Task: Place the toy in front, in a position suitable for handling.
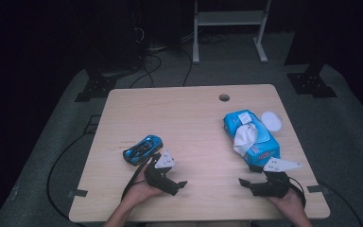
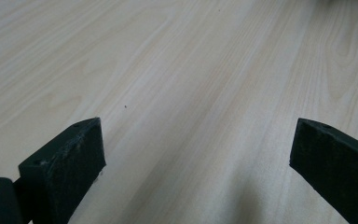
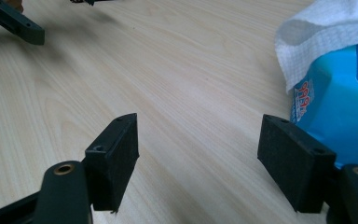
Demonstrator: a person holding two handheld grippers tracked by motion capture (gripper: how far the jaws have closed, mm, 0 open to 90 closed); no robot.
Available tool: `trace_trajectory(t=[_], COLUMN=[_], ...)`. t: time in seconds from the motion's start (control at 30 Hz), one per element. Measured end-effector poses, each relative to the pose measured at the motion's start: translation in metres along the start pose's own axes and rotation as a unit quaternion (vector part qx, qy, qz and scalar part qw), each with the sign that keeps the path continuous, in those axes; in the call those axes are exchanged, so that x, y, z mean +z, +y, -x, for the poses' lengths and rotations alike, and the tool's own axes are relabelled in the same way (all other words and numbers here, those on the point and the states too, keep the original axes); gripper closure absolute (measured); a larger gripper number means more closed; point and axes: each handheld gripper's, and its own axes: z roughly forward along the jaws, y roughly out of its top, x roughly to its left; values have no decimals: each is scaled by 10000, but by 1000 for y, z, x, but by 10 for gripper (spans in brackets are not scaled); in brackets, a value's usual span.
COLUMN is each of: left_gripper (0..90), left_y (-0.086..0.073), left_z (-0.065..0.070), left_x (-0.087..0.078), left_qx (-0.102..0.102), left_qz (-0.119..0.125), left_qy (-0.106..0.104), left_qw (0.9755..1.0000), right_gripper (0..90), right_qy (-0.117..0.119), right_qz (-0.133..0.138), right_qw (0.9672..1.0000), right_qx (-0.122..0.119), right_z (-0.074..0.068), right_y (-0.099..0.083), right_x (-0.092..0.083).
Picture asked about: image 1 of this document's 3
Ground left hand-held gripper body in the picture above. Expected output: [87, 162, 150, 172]
[143, 150, 179, 197]

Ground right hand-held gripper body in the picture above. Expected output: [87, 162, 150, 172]
[251, 156, 303, 199]

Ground blue wet wipes pack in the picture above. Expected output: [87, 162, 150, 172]
[222, 109, 284, 167]

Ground blue toy car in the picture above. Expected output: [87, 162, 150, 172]
[122, 134, 164, 166]

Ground white wet wipe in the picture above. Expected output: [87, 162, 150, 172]
[233, 123, 259, 157]

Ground person's right hand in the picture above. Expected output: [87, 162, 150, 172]
[268, 188, 306, 218]

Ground person's left hand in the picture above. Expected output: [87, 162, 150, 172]
[121, 166, 168, 206]

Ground black tape strip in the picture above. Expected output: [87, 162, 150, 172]
[306, 184, 331, 194]
[67, 188, 89, 199]

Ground black stand base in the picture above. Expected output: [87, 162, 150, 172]
[74, 75, 118, 103]
[286, 64, 338, 98]

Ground white metal stand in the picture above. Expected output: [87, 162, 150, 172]
[192, 0, 272, 65]

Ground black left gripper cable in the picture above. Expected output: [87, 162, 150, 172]
[120, 155, 154, 201]

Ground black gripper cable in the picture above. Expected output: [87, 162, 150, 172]
[120, 155, 154, 201]
[287, 176, 306, 209]

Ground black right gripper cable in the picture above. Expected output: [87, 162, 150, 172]
[287, 176, 306, 209]

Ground thin black floor cable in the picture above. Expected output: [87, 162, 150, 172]
[316, 180, 363, 227]

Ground looped black floor cable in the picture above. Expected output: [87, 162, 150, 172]
[129, 53, 164, 89]

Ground straight black floor cable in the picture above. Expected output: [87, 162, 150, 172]
[182, 48, 193, 88]

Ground long black floor cable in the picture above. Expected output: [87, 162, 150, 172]
[45, 131, 93, 226]

